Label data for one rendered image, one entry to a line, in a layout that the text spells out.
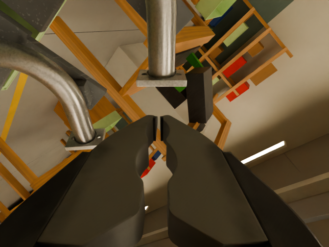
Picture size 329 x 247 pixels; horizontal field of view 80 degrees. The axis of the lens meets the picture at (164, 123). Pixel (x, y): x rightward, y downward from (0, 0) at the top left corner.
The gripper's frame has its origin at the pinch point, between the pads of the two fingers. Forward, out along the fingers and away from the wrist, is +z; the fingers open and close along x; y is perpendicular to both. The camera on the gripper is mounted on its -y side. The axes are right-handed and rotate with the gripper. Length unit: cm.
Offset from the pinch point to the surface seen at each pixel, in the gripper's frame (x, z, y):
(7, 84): -30.9, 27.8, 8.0
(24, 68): -15.3, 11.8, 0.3
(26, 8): -15.2, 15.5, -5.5
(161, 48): 0.1, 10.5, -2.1
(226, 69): 172, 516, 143
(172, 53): 1.3, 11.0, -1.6
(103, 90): -8.9, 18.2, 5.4
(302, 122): 395, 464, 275
